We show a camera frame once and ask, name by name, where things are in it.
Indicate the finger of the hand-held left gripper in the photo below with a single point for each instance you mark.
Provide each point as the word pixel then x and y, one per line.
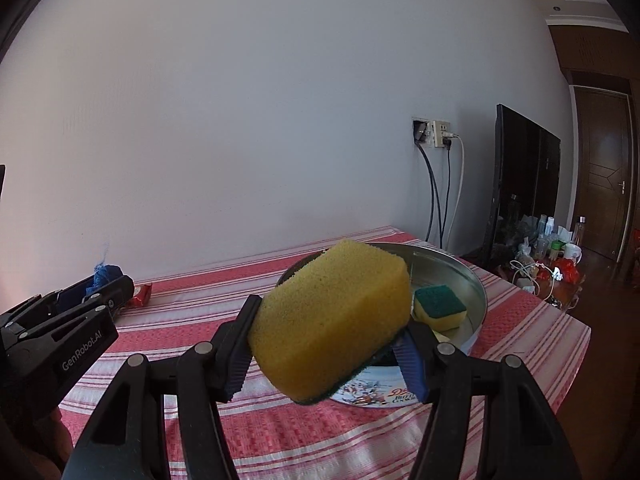
pixel 75 293
pixel 116 292

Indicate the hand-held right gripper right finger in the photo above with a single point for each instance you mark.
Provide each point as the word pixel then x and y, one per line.
pixel 412 360

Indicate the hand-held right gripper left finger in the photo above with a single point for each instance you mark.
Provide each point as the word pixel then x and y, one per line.
pixel 232 360

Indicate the blue cloth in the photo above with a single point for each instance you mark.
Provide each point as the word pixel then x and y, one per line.
pixel 106 274

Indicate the red snack packet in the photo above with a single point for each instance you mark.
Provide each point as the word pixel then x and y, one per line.
pixel 142 296

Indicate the yellow sponge with green top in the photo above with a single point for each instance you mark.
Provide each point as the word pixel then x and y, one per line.
pixel 440 300

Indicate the round metal cookie tin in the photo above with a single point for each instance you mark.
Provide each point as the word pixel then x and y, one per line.
pixel 440 265

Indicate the large yellow sponge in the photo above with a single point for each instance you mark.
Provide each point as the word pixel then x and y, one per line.
pixel 325 310

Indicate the red striped tablecloth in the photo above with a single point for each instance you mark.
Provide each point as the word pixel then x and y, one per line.
pixel 325 435

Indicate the white charger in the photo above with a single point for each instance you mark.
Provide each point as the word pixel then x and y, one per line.
pixel 526 284

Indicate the clear plastic bag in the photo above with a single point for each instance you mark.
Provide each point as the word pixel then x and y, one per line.
pixel 525 255

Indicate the red plastic bag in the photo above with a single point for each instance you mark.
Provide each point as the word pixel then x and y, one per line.
pixel 565 270

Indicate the jar with green cap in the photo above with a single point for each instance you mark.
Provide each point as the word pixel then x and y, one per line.
pixel 555 251

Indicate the wooden television stand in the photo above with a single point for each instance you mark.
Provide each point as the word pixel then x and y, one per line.
pixel 580 290

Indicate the white mug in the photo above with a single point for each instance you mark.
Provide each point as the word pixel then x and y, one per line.
pixel 571 253

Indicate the white plastic bottle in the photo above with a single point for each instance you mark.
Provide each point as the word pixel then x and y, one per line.
pixel 550 226

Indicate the black flat television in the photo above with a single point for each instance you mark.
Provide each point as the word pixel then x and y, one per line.
pixel 525 180

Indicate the brown wooden door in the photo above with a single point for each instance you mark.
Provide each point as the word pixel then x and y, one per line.
pixel 602 175

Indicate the wooden wardrobe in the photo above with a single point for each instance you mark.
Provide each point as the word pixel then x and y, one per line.
pixel 590 50

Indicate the beige wall socket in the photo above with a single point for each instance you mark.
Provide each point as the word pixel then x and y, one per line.
pixel 441 134

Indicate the open wall outlet box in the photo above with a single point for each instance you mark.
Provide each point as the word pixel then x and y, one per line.
pixel 421 131

